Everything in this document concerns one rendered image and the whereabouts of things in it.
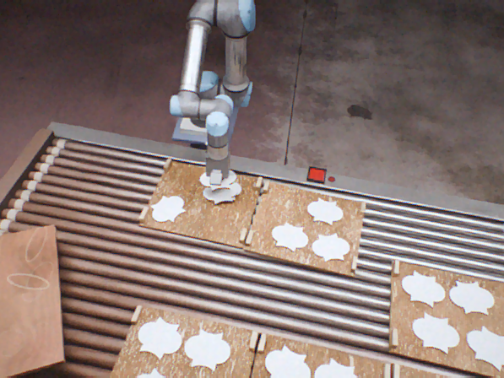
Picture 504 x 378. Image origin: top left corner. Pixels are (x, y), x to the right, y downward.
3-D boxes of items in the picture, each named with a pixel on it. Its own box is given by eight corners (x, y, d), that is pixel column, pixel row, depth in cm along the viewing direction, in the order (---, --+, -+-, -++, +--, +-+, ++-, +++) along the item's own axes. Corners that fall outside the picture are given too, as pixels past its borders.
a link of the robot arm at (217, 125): (230, 110, 172) (226, 126, 166) (230, 133, 180) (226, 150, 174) (208, 107, 172) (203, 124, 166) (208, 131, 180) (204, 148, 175)
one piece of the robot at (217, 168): (201, 160, 173) (203, 191, 186) (226, 163, 173) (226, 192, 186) (206, 137, 181) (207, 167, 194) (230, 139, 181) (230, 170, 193)
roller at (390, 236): (41, 167, 214) (38, 159, 211) (518, 261, 193) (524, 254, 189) (35, 175, 211) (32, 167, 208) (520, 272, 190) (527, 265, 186)
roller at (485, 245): (47, 159, 218) (44, 151, 214) (517, 250, 196) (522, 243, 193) (41, 167, 215) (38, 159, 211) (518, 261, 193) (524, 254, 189)
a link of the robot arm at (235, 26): (220, 90, 232) (217, -14, 186) (252, 94, 232) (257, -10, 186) (216, 110, 226) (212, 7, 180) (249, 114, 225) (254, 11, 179)
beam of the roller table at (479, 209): (55, 130, 232) (51, 121, 227) (525, 218, 209) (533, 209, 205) (46, 143, 227) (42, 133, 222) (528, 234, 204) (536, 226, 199)
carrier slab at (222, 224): (169, 163, 213) (169, 159, 212) (262, 181, 208) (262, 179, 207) (138, 227, 191) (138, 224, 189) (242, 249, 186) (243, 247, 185)
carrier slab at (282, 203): (266, 183, 207) (266, 180, 206) (364, 205, 202) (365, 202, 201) (244, 251, 185) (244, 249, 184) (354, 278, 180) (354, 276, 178)
